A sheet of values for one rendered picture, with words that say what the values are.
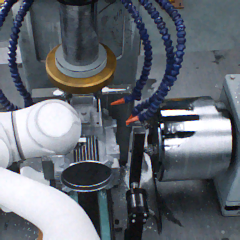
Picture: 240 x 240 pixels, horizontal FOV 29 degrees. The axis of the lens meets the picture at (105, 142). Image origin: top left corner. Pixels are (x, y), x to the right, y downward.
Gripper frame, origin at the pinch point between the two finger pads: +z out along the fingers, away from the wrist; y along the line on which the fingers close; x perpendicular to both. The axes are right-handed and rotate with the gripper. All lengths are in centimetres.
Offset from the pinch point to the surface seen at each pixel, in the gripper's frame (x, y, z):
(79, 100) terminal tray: -14.7, -5.0, 7.0
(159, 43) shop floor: -95, -64, 184
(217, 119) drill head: -5.4, -43.0, -2.0
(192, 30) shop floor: -105, -90, 190
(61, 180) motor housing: 8.5, 1.4, 8.1
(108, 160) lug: 4.1, -12.2, 0.5
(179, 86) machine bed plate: -30, -46, 54
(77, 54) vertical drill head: -19.6, -5.2, -20.8
